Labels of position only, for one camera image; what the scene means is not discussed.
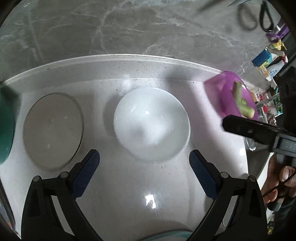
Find yellow detergent bottle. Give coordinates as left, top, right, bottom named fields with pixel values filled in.
left=268, top=40, right=287, bottom=51

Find purple clip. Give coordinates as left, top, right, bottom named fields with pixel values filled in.
left=266, top=24, right=290, bottom=43

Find small white bowl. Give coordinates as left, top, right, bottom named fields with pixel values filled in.
left=113, top=87, right=191, bottom=162

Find teal basket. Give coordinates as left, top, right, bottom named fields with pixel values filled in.
left=1, top=85, right=21, bottom=164

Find purple plastic basket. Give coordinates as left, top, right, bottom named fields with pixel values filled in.
left=204, top=71, right=259, bottom=121

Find black handled scissors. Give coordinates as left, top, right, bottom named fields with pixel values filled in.
left=218, top=1, right=275, bottom=34

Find white spray bottle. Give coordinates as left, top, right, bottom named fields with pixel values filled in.
left=267, top=55, right=288, bottom=79

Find stainless steel sink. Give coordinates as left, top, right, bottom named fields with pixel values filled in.
left=242, top=92, right=285, bottom=179

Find white bowl with red flowers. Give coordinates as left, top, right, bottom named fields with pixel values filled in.
left=23, top=92, right=84, bottom=171

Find person's right hand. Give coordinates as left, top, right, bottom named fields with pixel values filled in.
left=261, top=154, right=295, bottom=204

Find teal floral plate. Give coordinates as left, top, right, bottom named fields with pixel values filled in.
left=142, top=230, right=192, bottom=241

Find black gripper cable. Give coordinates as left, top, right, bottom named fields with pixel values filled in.
left=262, top=174, right=296, bottom=198

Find green vegetable stalk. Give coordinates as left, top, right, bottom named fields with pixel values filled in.
left=232, top=81, right=255, bottom=118

